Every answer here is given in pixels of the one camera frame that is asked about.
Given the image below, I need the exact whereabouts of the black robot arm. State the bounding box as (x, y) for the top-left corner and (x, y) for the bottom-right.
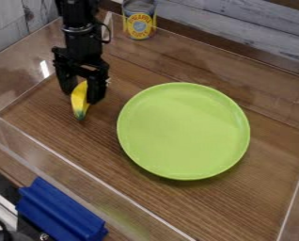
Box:
(52, 0), (110, 104)

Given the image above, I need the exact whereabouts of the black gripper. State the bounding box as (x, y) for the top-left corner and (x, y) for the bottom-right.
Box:
(52, 27), (110, 104)

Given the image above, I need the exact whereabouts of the yellow toy banana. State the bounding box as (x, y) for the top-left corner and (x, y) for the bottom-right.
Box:
(70, 81), (89, 121)

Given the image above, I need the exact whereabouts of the yellow labelled tin can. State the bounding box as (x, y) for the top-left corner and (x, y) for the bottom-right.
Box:
(121, 0), (157, 40)

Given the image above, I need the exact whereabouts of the blue plastic clamp block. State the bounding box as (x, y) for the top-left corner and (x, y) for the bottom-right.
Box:
(16, 177), (108, 241)

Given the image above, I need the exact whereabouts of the clear acrylic enclosure wall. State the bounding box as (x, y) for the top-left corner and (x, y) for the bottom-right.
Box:
(0, 23), (299, 241)

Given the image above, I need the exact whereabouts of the green round plate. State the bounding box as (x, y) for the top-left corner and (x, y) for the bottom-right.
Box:
(117, 82), (249, 181)

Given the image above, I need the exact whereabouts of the black cable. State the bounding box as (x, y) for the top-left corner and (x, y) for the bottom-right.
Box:
(0, 216), (12, 241)

